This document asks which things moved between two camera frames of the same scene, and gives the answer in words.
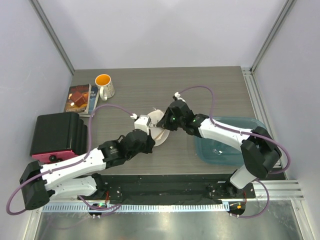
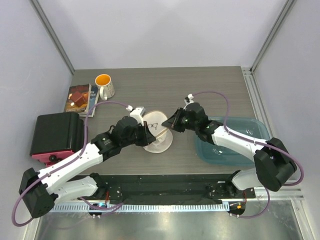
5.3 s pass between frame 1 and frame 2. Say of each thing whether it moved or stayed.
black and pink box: stayed
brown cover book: stayed
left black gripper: moved
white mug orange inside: stayed
